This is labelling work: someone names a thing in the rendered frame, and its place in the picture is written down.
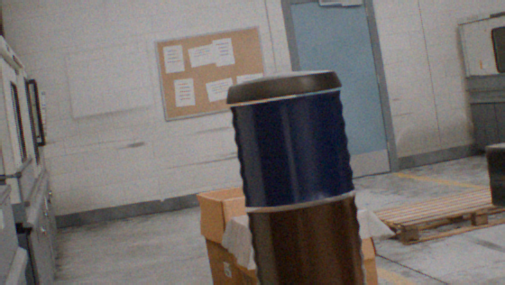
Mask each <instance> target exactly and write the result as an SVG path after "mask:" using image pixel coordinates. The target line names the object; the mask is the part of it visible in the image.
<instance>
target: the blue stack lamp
mask: <svg viewBox="0 0 505 285"><path fill-rule="evenodd" d="M340 96H341V89H338V90H332V91H326V92H320V93H315V94H304V95H298V96H293V97H283V98H278V99H272V100H267V101H257V102H252V103H246V104H242V105H237V106H229V110H230V111H231V113H232V122H231V124H232V126H233V128H234V143H235V146H236V147H237V149H236V158H237V160H238V162H239V164H240V167H239V174H240V176H241V178H242V181H243V184H242V191H243V195H244V202H243V206H244V207H282V206H289V205H296V204H301V203H306V202H311V201H316V200H320V199H324V198H331V197H335V196H338V195H343V194H347V193H349V192H351V191H353V190H355V185H354V183H353V181H352V179H353V171H352V169H351V164H350V163H351V154H350V152H349V150H348V148H347V146H348V138H347V136H346V133H345V131H344V129H345V120H344V116H343V112H344V105H343V103H342V101H341V99H340Z"/></svg>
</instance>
